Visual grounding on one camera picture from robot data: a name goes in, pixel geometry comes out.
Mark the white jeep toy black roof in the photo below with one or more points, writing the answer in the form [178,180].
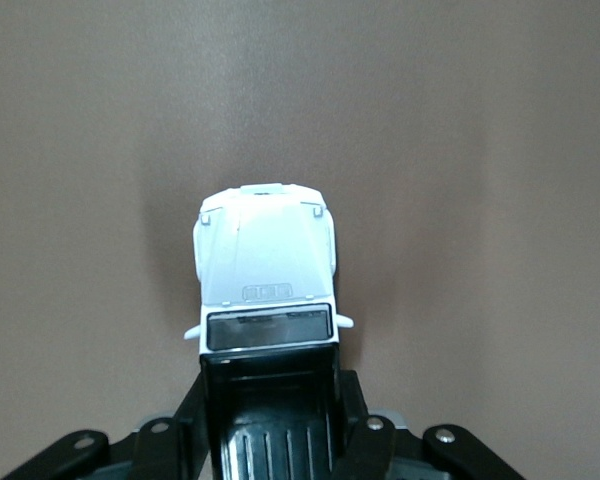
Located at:
[270,240]

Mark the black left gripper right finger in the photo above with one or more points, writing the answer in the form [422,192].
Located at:
[352,400]

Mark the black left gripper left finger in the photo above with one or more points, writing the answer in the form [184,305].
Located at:
[192,435]

